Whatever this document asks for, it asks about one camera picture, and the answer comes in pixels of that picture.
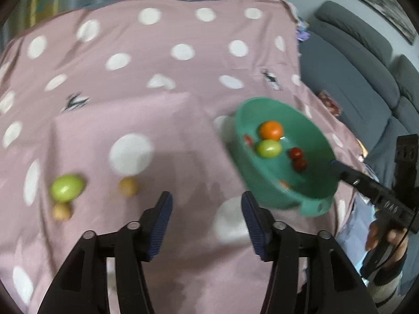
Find red cherry tomato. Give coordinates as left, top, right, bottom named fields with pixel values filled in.
left=293, top=158, right=307, bottom=173
left=244, top=134, right=253, bottom=148
left=288, top=148, right=304, bottom=161

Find tan longan fruit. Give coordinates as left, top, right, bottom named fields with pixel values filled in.
left=118, top=177, right=139, bottom=197
left=52, top=203, right=73, bottom=221

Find orange mandarin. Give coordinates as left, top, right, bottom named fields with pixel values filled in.
left=258, top=121, right=284, bottom=141
left=279, top=181, right=290, bottom=189

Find green plastic bowl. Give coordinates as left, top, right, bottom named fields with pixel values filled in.
left=229, top=97, right=339, bottom=217

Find green fruit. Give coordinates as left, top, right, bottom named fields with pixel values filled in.
left=50, top=174, right=85, bottom=203
left=256, top=140, right=282, bottom=159

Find striped sleeve right forearm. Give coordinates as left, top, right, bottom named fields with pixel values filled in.
left=367, top=253, right=407, bottom=313

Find person's right hand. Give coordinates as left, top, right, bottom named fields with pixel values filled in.
left=366, top=222, right=410, bottom=269

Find red snack packet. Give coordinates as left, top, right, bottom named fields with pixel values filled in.
left=318, top=91, right=341, bottom=118

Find grey sofa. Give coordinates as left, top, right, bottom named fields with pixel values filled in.
left=299, top=1, right=418, bottom=180

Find purple folded clothes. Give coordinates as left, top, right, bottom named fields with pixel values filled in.
left=296, top=23, right=310, bottom=43

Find pink polka dot tablecloth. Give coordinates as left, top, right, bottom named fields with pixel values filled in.
left=1, top=0, right=363, bottom=313

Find framed wall picture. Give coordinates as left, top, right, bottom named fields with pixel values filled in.
left=359, top=0, right=418, bottom=45

